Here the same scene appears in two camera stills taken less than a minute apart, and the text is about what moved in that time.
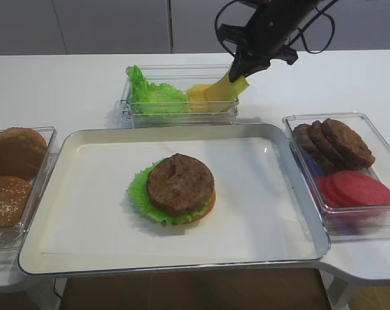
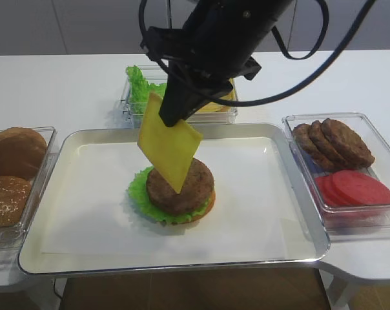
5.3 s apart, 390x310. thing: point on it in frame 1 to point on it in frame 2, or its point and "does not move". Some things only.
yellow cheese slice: [221, 95] to [170, 149]
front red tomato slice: [359, 188] does not move
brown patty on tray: [179, 185] does not move
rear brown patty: [303, 136] does not move
